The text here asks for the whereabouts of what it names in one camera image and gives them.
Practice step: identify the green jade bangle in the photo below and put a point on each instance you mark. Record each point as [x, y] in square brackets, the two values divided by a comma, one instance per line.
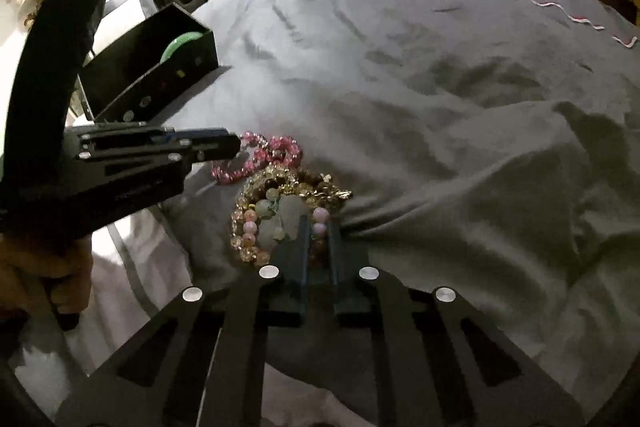
[175, 44]

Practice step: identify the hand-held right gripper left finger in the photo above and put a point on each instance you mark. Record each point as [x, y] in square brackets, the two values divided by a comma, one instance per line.
[301, 257]

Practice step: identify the black jewelry box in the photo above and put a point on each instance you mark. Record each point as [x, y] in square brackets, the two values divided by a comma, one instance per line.
[125, 72]

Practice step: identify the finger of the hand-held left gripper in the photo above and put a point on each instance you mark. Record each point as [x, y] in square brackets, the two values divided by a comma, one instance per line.
[215, 148]
[200, 134]

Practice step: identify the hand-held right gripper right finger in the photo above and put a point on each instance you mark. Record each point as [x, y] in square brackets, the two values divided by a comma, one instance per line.
[334, 257]

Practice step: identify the grey duvet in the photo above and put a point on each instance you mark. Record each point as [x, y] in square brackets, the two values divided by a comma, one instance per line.
[400, 107]

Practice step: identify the person's left hand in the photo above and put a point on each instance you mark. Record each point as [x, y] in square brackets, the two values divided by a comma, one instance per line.
[45, 267]

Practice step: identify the white striped bed sheet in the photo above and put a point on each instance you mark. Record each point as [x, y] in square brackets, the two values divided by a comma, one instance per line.
[150, 257]

